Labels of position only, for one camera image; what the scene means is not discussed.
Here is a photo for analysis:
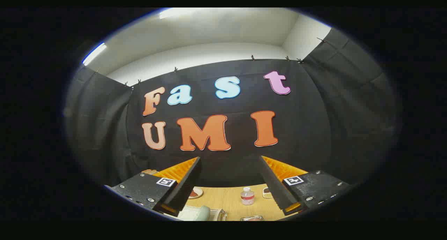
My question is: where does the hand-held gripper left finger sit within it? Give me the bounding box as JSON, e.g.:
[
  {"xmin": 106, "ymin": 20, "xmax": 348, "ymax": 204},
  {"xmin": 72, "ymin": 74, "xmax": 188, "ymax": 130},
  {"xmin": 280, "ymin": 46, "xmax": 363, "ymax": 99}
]
[{"xmin": 105, "ymin": 156, "xmax": 202, "ymax": 218}]

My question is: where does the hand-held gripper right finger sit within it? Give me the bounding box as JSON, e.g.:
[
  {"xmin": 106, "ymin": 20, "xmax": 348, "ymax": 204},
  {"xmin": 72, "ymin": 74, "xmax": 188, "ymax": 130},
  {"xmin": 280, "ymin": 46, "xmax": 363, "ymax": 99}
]
[{"xmin": 259, "ymin": 156, "xmax": 351, "ymax": 216}]

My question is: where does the pale green plate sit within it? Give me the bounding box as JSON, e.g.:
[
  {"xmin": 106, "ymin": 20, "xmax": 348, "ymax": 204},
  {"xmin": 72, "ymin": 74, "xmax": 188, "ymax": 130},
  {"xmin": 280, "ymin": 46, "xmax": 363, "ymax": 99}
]
[{"xmin": 177, "ymin": 205, "xmax": 211, "ymax": 221}]

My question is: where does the white wire dish rack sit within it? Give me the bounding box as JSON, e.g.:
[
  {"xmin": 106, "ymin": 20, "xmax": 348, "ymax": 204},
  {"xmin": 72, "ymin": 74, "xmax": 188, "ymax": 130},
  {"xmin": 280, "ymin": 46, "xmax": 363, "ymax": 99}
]
[{"xmin": 209, "ymin": 208, "xmax": 228, "ymax": 221}]

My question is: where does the clear bottle with red label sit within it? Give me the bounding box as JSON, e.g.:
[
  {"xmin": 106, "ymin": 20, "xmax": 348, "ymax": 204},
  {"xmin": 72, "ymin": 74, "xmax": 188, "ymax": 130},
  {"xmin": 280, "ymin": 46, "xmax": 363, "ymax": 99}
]
[{"xmin": 241, "ymin": 187, "xmax": 255, "ymax": 206}]

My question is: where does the ceiling light strip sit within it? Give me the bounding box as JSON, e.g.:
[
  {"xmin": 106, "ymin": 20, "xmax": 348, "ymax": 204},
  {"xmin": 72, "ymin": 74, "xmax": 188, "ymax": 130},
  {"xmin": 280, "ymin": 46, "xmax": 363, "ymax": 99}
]
[{"xmin": 82, "ymin": 42, "xmax": 108, "ymax": 66}]

